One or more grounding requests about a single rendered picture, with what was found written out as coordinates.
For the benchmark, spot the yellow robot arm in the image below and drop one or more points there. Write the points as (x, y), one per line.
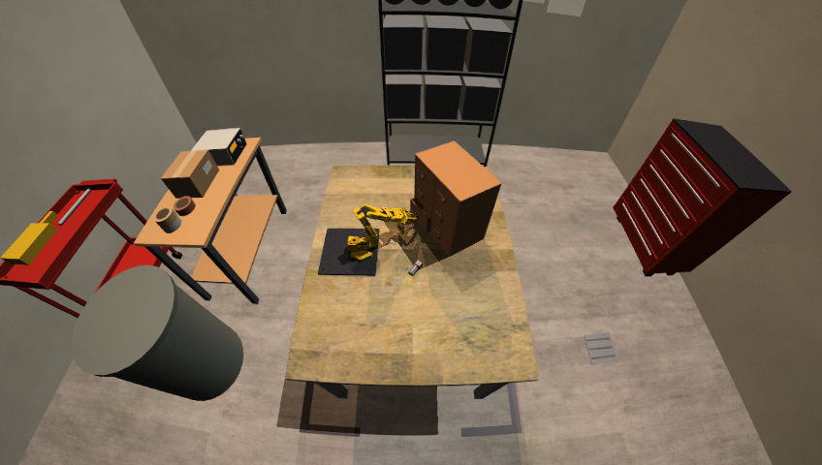
(356, 244)

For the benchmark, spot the dark brown wooden chest of drawers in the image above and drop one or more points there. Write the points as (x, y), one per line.
(472, 185)

